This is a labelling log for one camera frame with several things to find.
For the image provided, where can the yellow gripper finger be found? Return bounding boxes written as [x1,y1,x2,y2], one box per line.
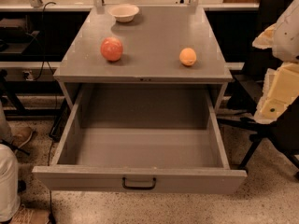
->
[254,63,299,121]
[252,24,276,49]

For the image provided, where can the orange fruit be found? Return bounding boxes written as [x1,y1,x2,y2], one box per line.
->
[179,48,197,66]

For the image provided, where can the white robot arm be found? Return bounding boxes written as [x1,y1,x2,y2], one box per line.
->
[252,0,299,124]

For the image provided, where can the grey drawer cabinet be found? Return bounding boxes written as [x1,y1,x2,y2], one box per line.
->
[54,6,232,107]

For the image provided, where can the open grey top drawer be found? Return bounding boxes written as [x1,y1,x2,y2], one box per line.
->
[33,84,247,194]

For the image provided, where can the black office chair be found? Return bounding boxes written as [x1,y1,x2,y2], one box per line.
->
[218,0,299,170]

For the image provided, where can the white paper bowl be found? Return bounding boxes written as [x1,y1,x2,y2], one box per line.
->
[108,4,139,23]

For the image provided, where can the red apple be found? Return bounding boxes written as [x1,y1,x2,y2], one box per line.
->
[100,37,123,62]

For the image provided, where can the brown shoe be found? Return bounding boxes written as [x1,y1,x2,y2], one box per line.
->
[13,127,34,148]

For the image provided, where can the person's white trouser leg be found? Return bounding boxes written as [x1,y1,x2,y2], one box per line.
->
[0,145,21,222]

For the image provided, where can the black drawer handle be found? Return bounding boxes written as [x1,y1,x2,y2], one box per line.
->
[121,177,156,190]

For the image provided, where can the black cable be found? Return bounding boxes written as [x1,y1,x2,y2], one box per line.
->
[24,1,58,82]

